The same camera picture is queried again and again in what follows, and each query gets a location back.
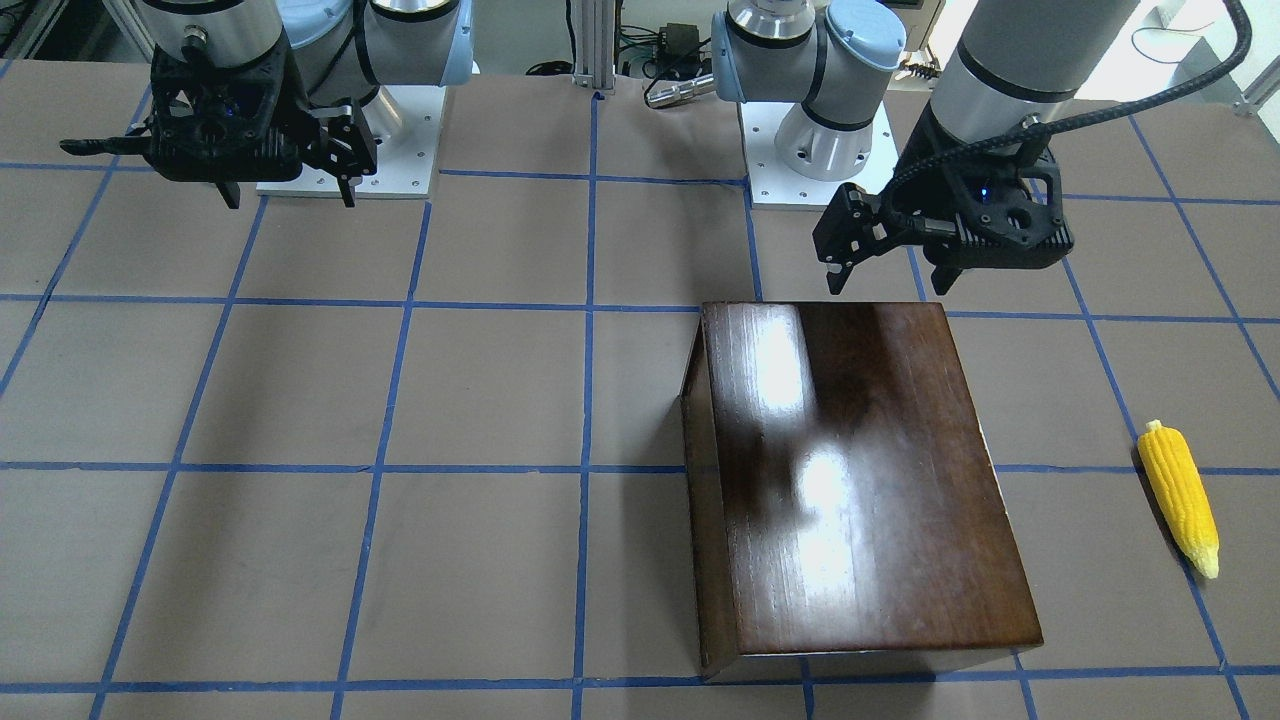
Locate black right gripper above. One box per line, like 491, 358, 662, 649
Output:
59, 40, 378, 209

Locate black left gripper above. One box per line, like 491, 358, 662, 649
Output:
812, 138, 1075, 297

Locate yellow toy corn cob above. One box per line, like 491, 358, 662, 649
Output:
1137, 419, 1221, 580

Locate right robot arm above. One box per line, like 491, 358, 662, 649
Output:
60, 1, 475, 209

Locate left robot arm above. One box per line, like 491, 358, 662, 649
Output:
710, 1, 1253, 295

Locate dark wooden drawer cabinet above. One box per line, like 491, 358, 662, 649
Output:
680, 302, 1044, 683

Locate silver cylindrical tool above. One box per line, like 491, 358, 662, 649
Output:
644, 74, 716, 110

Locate black power adapter box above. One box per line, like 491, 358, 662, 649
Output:
655, 23, 701, 64

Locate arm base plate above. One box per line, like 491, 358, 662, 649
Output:
352, 85, 447, 200
739, 102, 899, 211

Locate aluminium frame post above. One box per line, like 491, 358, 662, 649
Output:
566, 1, 620, 95

